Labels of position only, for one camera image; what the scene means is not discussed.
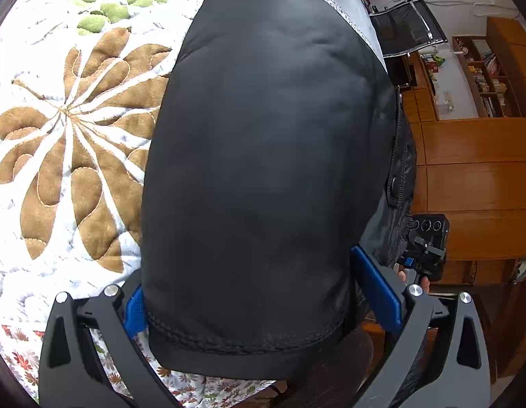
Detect person's right hand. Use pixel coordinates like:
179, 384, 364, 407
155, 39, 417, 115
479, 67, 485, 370
394, 265, 432, 295

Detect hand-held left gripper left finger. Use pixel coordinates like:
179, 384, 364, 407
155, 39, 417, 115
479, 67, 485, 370
37, 283, 183, 408

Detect white wall cable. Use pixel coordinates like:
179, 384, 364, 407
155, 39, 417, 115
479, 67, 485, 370
472, 1, 511, 18

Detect wooden desk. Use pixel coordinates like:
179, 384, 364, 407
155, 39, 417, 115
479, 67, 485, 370
391, 53, 441, 125

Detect wooden wardrobe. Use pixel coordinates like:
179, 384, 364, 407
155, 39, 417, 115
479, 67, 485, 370
410, 17, 526, 380

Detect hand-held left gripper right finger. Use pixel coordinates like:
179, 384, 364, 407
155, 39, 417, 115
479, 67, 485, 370
350, 245, 493, 408

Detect black office chair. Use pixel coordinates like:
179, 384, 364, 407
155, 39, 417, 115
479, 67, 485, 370
368, 0, 449, 58

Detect wooden wall shelf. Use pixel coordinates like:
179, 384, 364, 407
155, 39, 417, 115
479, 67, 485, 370
452, 35, 520, 119

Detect black pants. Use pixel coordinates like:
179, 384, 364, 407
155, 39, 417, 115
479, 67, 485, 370
139, 0, 417, 381

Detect floral quilted bedspread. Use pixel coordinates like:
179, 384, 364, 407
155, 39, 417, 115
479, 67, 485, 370
0, 0, 374, 408

